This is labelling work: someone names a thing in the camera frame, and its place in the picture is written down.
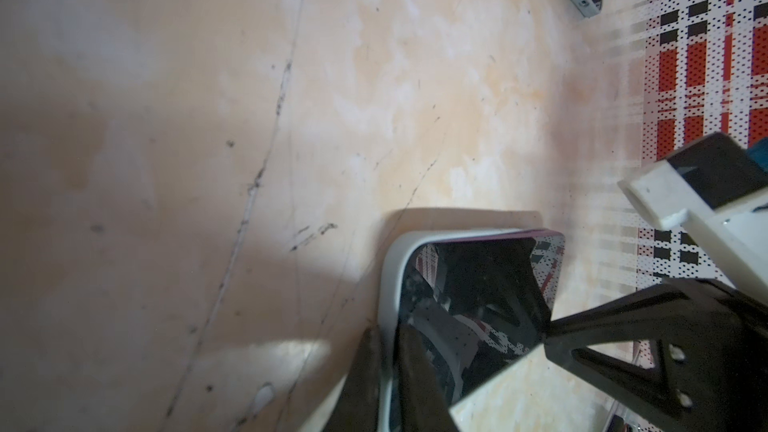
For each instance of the blue case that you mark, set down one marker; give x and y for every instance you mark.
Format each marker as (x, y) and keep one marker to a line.
(393, 270)

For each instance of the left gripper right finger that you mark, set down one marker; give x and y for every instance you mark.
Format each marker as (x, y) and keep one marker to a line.
(422, 404)

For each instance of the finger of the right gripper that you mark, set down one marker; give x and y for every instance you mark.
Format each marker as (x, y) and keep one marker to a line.
(686, 355)

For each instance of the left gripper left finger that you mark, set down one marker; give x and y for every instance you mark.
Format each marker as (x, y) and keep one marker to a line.
(357, 408)

